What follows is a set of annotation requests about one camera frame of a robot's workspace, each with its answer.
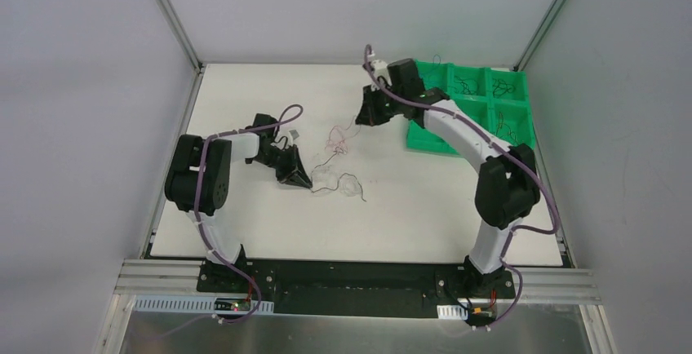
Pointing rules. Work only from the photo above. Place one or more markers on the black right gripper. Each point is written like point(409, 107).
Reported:
point(373, 102)

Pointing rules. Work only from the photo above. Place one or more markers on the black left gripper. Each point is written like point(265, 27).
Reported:
point(284, 162)

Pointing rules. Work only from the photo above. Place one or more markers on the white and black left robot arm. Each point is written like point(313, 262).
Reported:
point(198, 180)

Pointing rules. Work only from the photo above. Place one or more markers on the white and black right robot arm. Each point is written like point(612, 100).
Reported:
point(506, 190)

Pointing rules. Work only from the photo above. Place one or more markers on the green plastic compartment bin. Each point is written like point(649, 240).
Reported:
point(497, 100)

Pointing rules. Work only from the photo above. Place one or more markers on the small left controller board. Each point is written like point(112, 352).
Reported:
point(232, 305)

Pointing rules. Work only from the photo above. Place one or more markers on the small controller board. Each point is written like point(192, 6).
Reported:
point(232, 305)
point(480, 316)

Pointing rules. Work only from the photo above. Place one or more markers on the small right controller board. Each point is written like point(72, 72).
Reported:
point(480, 316)

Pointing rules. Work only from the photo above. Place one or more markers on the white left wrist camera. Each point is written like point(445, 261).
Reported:
point(292, 135)

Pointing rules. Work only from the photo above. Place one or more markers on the black robot base mount plate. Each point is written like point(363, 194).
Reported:
point(329, 288)

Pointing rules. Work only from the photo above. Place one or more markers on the white slotted cable duct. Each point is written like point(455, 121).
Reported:
point(180, 304)

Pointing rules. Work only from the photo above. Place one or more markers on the aluminium frame rail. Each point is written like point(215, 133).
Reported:
point(549, 286)

